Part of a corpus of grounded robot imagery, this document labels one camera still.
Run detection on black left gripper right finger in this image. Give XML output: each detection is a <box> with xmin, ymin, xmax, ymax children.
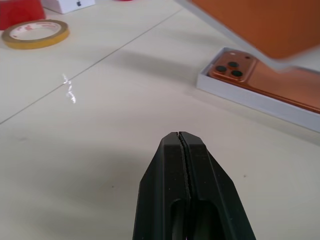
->
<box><xmin>180</xmin><ymin>131</ymin><xmax>257</xmax><ymax>240</ymax></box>

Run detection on red plastic container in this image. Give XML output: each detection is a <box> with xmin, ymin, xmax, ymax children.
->
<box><xmin>0</xmin><ymin>0</ymin><xmax>47</xmax><ymax>31</ymax></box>

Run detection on white phone box base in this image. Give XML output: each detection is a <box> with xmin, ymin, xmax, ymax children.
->
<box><xmin>196</xmin><ymin>46</ymin><xmax>320</xmax><ymax>133</ymax></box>

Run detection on orange smartphone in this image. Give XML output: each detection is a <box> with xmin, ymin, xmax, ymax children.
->
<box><xmin>207</xmin><ymin>50</ymin><xmax>320</xmax><ymax>113</ymax></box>

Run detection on yellow adhesive tape roll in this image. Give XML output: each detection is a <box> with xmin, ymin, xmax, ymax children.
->
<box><xmin>1</xmin><ymin>19</ymin><xmax>71</xmax><ymax>50</ymax></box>

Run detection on white box lid orange print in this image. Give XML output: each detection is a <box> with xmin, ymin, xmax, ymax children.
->
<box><xmin>174</xmin><ymin>0</ymin><xmax>320</xmax><ymax>73</ymax></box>

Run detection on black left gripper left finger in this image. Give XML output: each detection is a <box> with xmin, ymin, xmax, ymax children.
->
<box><xmin>132</xmin><ymin>131</ymin><xmax>191</xmax><ymax>240</ymax></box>

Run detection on small white apple-logo box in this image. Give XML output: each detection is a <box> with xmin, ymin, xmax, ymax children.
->
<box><xmin>41</xmin><ymin>0</ymin><xmax>96</xmax><ymax>15</ymax></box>

